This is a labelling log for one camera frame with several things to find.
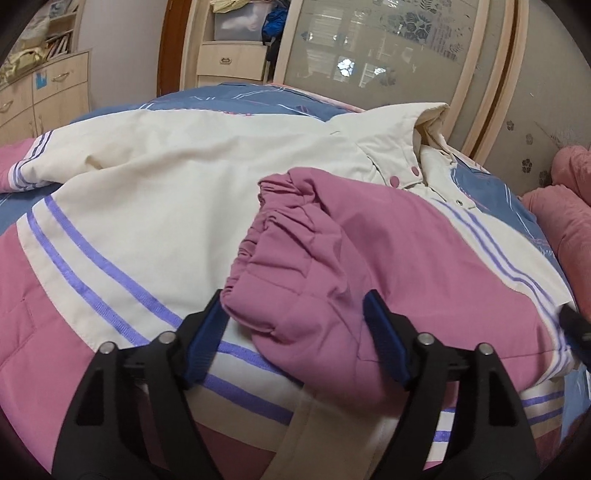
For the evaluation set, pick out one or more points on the blue sticker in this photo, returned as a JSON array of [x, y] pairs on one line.
[[41, 81]]

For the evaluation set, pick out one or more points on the cream and pink striped jacket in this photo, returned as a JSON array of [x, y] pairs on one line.
[[184, 184]]

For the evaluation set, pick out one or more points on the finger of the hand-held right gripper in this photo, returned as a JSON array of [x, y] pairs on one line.
[[577, 328]]

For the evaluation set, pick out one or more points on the yellow fabric bag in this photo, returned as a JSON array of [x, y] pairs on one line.
[[21, 64]]

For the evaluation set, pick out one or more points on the blue patterned bed cover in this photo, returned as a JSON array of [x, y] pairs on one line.
[[207, 98]]

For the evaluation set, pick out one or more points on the beige wardrobe with glass doors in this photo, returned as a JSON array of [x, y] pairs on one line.
[[383, 46]]

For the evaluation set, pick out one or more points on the beige wardrobe drawer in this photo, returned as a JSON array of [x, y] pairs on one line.
[[231, 61]]

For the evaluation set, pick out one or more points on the yellow cloth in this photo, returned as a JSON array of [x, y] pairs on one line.
[[226, 5]]

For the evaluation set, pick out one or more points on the pink fuzzy pillow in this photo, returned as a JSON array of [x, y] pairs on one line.
[[563, 230], [575, 170]]

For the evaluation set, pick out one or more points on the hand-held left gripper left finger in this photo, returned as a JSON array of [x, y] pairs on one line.
[[205, 344]]

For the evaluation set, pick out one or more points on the row of books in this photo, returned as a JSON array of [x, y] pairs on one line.
[[57, 46]]

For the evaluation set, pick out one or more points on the translucent storage box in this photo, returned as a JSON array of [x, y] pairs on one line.
[[238, 26]]

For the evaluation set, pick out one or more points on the light wooden cabinet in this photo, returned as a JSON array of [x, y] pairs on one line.
[[55, 97]]

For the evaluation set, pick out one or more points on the blue cloth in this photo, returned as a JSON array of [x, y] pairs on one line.
[[274, 23]]

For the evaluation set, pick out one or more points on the brown door frame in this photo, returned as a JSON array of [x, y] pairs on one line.
[[171, 46]]

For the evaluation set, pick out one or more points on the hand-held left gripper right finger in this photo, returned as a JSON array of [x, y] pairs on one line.
[[385, 337]]

